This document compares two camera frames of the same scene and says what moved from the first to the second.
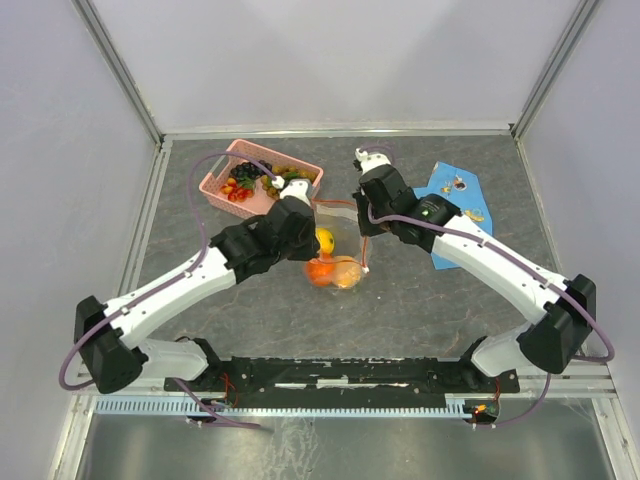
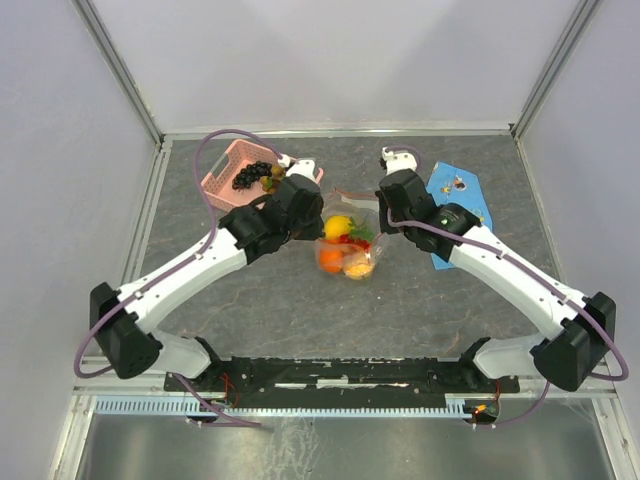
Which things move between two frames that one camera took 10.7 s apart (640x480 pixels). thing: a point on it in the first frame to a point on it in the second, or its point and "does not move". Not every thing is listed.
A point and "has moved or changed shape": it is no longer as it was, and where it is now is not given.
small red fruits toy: x=234 y=193 to x=359 y=235
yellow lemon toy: x=326 y=239 to x=337 y=225
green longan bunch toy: x=288 y=173 does not move
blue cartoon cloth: x=463 y=189 does not move
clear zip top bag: x=343 y=261 has moved or changed shape
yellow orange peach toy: x=347 y=271 to x=358 y=265
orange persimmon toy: x=321 y=270 has moved or changed shape
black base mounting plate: x=304 y=379 does not move
